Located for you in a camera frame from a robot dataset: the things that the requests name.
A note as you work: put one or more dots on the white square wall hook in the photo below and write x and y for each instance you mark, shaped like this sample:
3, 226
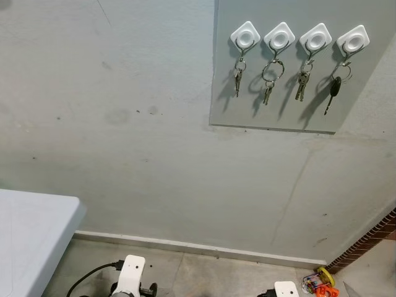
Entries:
279, 38
245, 36
353, 41
316, 39

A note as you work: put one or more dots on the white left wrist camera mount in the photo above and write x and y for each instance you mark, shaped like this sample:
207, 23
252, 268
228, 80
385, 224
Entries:
131, 275

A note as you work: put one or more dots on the small silver key bunch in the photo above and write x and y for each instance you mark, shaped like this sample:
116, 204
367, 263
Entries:
238, 79

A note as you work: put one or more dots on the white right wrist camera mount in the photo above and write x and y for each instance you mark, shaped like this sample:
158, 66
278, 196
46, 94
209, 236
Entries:
286, 290

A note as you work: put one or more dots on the brown brick ledge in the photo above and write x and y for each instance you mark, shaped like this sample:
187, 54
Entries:
365, 238

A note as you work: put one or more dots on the grey wall board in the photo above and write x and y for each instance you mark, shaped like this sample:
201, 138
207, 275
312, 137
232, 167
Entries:
365, 93

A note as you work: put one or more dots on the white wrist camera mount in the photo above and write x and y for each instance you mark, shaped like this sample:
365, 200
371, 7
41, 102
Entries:
286, 290
131, 275

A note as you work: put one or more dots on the white plastic table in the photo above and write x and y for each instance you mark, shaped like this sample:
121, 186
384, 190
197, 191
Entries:
31, 241

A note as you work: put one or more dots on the colourful plastic toy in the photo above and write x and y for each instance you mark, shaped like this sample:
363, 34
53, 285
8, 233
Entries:
322, 283

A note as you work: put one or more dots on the brass and silver key bunch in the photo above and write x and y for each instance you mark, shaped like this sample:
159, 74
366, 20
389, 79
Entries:
302, 83

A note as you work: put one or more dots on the grey skirting board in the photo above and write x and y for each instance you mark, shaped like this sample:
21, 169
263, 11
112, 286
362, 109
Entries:
198, 248

